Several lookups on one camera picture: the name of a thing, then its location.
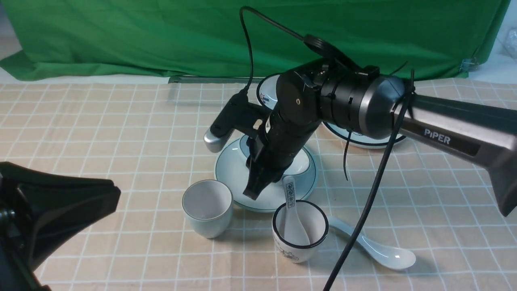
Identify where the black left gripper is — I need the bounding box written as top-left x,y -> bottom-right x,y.
0,162 -> 121,270

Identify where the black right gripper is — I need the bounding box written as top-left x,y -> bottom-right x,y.
243,61 -> 336,200

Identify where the pale green shallow bowl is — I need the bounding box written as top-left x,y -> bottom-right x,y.
238,135 -> 311,176

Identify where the pale green plain cup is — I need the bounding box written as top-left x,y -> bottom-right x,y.
182,180 -> 234,239

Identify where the pale plain ceramic spoon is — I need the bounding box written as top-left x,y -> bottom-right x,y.
327,217 -> 416,271

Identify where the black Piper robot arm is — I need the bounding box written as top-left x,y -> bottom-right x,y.
243,59 -> 517,217

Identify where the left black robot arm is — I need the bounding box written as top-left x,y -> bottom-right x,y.
0,161 -> 121,291

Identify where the pale green-rimmed plate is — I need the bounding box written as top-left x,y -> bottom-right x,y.
214,139 -> 318,213

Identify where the black-rimmed illustrated cup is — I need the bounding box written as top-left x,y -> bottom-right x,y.
271,200 -> 329,264

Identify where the white patterned ceramic spoon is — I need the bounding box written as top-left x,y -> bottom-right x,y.
282,176 -> 310,246

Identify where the black-rimmed small white bowl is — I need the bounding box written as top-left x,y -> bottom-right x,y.
256,74 -> 281,110

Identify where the black-rimmed illustrated plate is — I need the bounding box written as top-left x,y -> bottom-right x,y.
322,122 -> 390,149

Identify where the checkered beige tablecloth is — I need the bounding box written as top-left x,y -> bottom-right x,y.
0,84 -> 517,291

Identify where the green backdrop cloth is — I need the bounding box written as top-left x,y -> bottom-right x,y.
1,0 -> 510,81

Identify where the metal clamp on backdrop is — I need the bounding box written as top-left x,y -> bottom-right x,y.
459,58 -> 479,72

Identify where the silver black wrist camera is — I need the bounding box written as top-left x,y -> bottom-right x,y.
204,89 -> 271,153

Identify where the black camera cable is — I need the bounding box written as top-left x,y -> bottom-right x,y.
239,6 -> 416,291

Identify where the grey metal rail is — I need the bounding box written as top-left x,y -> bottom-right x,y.
168,76 -> 248,84

